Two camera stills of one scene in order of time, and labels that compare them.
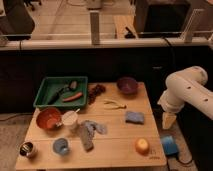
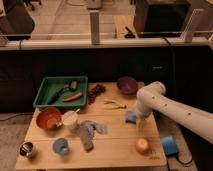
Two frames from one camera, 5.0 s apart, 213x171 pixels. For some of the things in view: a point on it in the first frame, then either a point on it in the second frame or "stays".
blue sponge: x=134 y=117 stays
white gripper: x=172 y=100 → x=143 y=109
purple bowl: x=127 y=85 stays
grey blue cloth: x=87 y=129 stays
